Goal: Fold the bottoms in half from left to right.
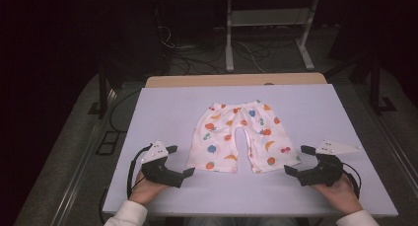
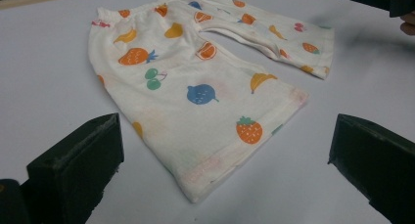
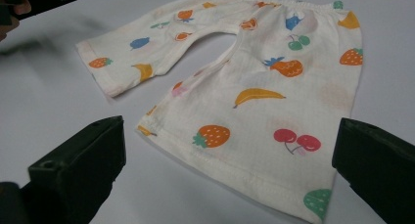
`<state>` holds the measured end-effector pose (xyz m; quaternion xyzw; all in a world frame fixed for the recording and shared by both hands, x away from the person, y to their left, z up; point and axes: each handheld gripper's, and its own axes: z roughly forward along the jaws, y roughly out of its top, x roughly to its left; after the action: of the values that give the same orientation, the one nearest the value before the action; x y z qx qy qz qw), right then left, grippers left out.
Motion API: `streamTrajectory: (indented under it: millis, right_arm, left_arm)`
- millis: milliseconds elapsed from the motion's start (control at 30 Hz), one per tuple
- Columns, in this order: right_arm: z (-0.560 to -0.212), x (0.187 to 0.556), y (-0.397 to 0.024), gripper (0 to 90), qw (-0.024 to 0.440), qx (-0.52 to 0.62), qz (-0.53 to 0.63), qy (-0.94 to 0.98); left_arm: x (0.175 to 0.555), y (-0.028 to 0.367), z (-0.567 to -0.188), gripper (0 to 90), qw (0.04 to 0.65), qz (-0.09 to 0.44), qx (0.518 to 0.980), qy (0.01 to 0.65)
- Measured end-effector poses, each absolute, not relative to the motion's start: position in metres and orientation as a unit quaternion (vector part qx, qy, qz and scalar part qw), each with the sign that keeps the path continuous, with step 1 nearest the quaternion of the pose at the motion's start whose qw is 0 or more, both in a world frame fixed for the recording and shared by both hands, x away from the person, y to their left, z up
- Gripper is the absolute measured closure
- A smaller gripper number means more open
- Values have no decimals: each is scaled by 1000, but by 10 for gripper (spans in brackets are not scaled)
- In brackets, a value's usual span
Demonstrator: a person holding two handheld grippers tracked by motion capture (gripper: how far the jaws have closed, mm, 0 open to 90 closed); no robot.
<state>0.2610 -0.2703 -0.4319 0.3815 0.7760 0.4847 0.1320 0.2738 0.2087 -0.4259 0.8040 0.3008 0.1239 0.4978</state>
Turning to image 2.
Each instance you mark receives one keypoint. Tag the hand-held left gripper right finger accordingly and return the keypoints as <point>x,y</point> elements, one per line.
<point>378,165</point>

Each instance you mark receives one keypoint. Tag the white fruit print pants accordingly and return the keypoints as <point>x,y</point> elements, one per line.
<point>195,123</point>

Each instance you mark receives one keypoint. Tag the wooden table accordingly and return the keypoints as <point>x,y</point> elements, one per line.
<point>39,0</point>

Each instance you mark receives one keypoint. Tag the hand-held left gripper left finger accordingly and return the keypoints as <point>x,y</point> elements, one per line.
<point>75,165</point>

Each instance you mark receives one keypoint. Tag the pale lilac board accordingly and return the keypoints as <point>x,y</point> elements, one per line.
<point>293,185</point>

